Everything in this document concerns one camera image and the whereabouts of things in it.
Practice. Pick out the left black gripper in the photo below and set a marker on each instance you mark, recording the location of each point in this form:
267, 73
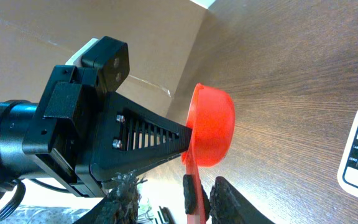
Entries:
83, 133

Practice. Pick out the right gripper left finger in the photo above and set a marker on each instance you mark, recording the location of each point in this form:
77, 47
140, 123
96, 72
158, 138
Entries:
120, 205

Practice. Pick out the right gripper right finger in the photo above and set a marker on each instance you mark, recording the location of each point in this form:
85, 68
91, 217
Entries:
224, 205

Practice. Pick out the orange measuring scoop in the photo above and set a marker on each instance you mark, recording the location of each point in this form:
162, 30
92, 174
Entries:
211, 117

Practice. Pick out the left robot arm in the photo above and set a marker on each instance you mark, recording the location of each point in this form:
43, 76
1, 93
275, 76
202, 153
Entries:
15, 117

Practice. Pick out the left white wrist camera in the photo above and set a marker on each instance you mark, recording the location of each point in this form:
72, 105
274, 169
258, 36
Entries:
75, 59

